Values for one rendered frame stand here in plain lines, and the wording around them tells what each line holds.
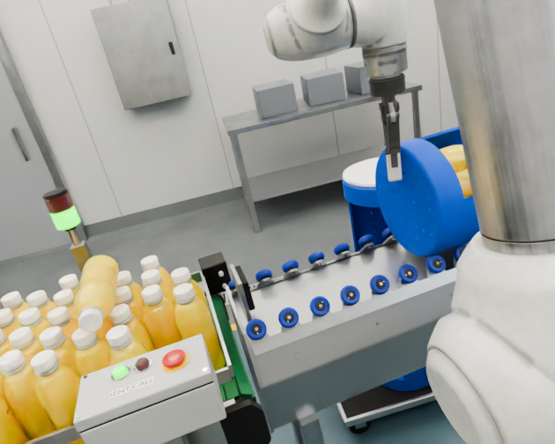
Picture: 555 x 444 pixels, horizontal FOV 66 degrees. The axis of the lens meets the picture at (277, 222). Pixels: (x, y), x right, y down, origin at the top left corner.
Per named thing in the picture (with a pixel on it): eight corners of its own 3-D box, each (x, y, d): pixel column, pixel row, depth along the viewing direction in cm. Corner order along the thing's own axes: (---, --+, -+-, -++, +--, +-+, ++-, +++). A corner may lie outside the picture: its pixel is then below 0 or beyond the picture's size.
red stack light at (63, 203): (72, 209, 113) (66, 196, 112) (47, 216, 112) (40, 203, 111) (75, 202, 119) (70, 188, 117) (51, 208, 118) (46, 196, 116)
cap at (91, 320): (107, 313, 77) (107, 318, 75) (95, 329, 77) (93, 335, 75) (88, 303, 75) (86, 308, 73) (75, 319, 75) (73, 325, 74)
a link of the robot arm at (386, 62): (363, 52, 85) (366, 83, 87) (410, 43, 83) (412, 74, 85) (359, 49, 93) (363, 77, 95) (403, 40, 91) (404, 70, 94)
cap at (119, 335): (115, 334, 79) (112, 326, 78) (135, 332, 78) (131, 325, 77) (106, 349, 75) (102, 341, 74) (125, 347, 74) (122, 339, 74)
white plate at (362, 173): (366, 154, 162) (366, 157, 163) (327, 181, 144) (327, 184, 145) (439, 156, 144) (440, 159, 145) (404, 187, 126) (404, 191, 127)
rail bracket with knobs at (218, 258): (236, 295, 117) (227, 263, 113) (210, 304, 116) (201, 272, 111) (229, 279, 126) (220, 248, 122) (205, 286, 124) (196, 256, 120)
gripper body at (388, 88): (366, 76, 95) (371, 117, 98) (370, 80, 87) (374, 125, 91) (401, 69, 93) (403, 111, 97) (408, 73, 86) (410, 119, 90)
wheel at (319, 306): (307, 309, 93) (305, 310, 95) (325, 320, 93) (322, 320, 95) (316, 292, 95) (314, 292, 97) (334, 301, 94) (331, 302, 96)
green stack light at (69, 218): (79, 225, 115) (72, 209, 113) (55, 233, 114) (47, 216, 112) (82, 218, 121) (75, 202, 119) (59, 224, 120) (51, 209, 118)
